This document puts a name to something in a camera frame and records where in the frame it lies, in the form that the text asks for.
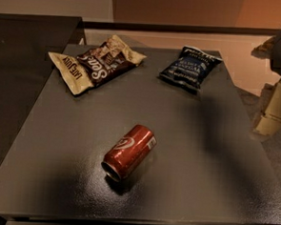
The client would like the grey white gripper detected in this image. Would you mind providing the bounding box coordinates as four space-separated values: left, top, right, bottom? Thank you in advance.
251 31 281 135

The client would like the brown and cream chip bag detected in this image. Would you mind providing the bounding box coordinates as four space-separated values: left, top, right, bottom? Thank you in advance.
49 35 146 95

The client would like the dark side table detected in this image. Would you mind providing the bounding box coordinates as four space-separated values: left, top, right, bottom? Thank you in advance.
0 13 85 166

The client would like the dark blue chip bag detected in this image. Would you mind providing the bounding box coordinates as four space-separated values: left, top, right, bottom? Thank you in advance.
159 46 222 92

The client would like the red coke can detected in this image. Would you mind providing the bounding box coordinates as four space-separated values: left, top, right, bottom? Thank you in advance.
101 125 157 182

